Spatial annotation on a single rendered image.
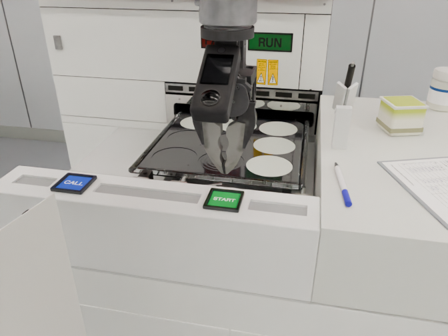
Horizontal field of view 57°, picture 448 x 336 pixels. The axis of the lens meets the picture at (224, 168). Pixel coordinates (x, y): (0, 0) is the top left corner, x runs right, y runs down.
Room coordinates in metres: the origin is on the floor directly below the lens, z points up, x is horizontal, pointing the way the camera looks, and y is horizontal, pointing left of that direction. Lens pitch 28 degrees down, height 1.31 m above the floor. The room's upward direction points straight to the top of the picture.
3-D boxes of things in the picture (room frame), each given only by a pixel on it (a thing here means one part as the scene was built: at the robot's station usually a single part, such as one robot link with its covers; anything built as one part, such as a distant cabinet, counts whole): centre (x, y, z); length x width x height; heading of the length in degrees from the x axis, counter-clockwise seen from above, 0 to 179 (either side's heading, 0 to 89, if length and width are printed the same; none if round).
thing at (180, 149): (0.92, -0.02, 0.90); 0.34 x 0.34 x 0.01; 78
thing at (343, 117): (0.76, -0.23, 1.03); 0.06 x 0.04 x 0.13; 168
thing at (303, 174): (0.88, -0.19, 0.90); 0.37 x 0.01 x 0.01; 168
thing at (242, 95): (0.57, -0.01, 1.16); 0.09 x 0.08 x 0.12; 168
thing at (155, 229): (0.57, 0.12, 0.89); 0.55 x 0.09 x 0.14; 78
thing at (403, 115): (0.83, -0.38, 1.00); 0.07 x 0.07 x 0.07; 5
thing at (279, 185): (0.74, 0.02, 0.90); 0.38 x 0.01 x 0.01; 78
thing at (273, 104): (1.13, -0.04, 0.89); 0.44 x 0.02 x 0.10; 78
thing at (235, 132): (0.56, -0.02, 1.06); 0.06 x 0.03 x 0.09; 168
